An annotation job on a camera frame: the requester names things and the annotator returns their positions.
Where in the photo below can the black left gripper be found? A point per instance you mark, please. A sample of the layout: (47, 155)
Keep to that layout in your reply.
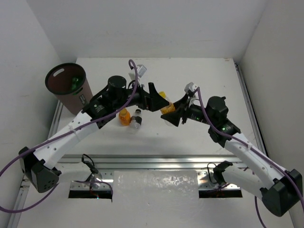
(146, 99)

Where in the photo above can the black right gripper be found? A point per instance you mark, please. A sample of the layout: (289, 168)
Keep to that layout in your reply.
(175, 117)

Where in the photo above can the clear bottle yellow cap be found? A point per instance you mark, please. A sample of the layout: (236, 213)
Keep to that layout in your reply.
(168, 109)

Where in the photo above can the crushed green bottle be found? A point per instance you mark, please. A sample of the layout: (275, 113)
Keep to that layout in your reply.
(76, 82)

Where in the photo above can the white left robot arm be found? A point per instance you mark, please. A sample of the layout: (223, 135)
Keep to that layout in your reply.
(102, 108)

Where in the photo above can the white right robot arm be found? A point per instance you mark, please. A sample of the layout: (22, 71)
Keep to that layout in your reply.
(278, 188)

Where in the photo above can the brown plastic waste bin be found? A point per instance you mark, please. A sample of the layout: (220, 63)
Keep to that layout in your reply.
(58, 82)

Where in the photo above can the clear bottle black label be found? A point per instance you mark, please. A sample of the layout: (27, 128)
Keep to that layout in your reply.
(136, 121)

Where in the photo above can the small orange juice bottle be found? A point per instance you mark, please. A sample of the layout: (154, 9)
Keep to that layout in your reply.
(124, 117)

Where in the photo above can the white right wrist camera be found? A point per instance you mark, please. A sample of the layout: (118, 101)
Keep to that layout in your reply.
(191, 91)

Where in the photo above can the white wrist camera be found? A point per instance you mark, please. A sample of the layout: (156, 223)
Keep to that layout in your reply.
(191, 91)
(141, 70)

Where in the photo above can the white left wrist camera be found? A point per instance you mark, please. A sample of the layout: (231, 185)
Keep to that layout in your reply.
(141, 70)

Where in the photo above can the aluminium right side rail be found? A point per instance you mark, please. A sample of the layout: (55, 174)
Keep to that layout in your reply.
(250, 109)

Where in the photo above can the aluminium rail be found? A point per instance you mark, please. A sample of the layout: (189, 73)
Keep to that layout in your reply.
(35, 173)
(202, 165)
(250, 109)

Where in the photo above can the aluminium front rail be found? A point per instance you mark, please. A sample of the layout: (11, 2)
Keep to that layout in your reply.
(202, 165)

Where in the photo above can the aluminium left side rail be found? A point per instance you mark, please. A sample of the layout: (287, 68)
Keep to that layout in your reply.
(35, 173)

